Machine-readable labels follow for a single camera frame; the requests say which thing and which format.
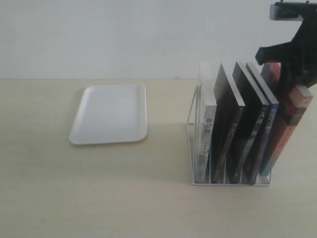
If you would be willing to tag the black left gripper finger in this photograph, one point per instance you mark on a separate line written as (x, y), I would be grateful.
(291, 75)

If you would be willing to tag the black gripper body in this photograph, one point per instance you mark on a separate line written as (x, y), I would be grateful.
(301, 49)

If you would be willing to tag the blue moon book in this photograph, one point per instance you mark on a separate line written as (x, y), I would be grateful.
(258, 148)

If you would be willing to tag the red orange book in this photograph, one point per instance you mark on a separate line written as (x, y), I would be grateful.
(292, 107)

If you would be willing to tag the black book white title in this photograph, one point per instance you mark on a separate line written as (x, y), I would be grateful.
(256, 107)

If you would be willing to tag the dark brown book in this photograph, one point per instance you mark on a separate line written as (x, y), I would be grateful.
(230, 106)

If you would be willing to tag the white grey book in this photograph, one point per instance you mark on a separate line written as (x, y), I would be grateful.
(207, 109)

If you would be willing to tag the white rectangular tray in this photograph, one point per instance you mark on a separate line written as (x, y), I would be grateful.
(115, 113)

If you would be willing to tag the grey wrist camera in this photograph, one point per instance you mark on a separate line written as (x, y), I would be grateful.
(280, 11)

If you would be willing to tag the white wire book rack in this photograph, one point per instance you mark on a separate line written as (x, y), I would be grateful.
(192, 122)

